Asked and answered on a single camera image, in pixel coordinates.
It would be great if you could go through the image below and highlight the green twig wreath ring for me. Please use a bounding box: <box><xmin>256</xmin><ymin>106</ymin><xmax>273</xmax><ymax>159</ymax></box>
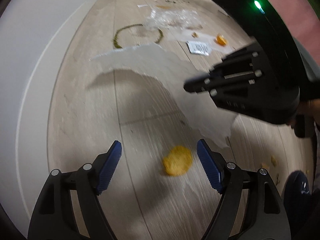
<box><xmin>113</xmin><ymin>23</ymin><xmax>164</xmax><ymax>49</ymax></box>

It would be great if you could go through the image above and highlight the black slipper with face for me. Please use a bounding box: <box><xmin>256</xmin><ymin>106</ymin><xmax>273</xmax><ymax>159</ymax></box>
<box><xmin>283</xmin><ymin>170</ymin><xmax>311</xmax><ymax>200</ymax></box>

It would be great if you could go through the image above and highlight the yellow orange peel piece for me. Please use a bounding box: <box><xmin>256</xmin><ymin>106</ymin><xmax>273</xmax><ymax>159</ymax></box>
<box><xmin>162</xmin><ymin>145</ymin><xmax>193</xmax><ymax>176</ymax></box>

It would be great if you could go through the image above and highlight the white printed packet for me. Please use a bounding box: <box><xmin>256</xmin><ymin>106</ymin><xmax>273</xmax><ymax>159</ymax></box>
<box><xmin>187</xmin><ymin>41</ymin><xmax>212</xmax><ymax>56</ymax></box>

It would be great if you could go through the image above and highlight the small white paper scrap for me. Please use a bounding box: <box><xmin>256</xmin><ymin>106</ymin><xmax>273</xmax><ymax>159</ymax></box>
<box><xmin>137</xmin><ymin>4</ymin><xmax>149</xmax><ymax>8</ymax></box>

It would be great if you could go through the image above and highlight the clear plastic wrap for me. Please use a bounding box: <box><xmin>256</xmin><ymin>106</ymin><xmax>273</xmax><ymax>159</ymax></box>
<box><xmin>143</xmin><ymin>7</ymin><xmax>203</xmax><ymax>30</ymax></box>

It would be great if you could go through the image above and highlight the large white paper sheet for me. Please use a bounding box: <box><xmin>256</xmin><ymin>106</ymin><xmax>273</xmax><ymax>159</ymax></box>
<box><xmin>90</xmin><ymin>43</ymin><xmax>237</xmax><ymax>148</ymax></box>

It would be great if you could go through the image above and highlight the small orange peel piece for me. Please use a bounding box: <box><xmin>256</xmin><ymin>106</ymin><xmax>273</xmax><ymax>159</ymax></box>
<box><xmin>215</xmin><ymin>34</ymin><xmax>228</xmax><ymax>47</ymax></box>

